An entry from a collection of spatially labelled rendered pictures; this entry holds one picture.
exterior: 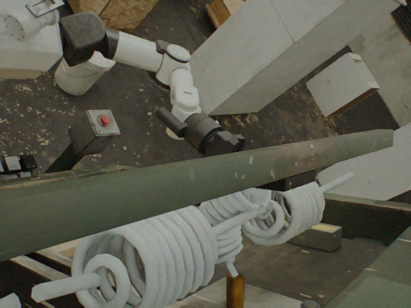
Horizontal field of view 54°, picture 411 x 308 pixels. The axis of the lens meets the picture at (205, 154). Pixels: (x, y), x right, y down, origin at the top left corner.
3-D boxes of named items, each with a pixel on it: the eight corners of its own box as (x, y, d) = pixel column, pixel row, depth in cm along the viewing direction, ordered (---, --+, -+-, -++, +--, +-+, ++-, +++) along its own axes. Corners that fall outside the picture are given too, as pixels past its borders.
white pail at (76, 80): (83, 65, 304) (115, 23, 276) (98, 98, 298) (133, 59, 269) (44, 62, 280) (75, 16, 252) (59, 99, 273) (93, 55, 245)
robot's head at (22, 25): (-6, 21, 93) (11, 9, 88) (28, 7, 100) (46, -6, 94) (12, 47, 96) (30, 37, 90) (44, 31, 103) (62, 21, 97)
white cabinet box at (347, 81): (318, 84, 622) (359, 54, 579) (337, 116, 609) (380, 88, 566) (304, 83, 587) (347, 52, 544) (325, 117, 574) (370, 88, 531)
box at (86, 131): (90, 131, 178) (111, 108, 167) (99, 154, 175) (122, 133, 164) (65, 132, 169) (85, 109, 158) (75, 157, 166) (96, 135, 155)
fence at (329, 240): (77, 189, 144) (77, 177, 143) (341, 245, 84) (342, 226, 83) (65, 190, 140) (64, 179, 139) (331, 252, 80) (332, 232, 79)
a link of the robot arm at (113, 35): (106, 67, 128) (62, 55, 122) (110, 42, 131) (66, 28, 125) (117, 52, 118) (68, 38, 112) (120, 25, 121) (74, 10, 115)
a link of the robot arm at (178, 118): (207, 146, 113) (181, 123, 119) (218, 115, 107) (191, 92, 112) (176, 156, 106) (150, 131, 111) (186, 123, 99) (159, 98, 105)
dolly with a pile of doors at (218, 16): (227, 18, 520) (244, 1, 502) (246, 51, 508) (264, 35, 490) (197, 10, 473) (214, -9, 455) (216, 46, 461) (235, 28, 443)
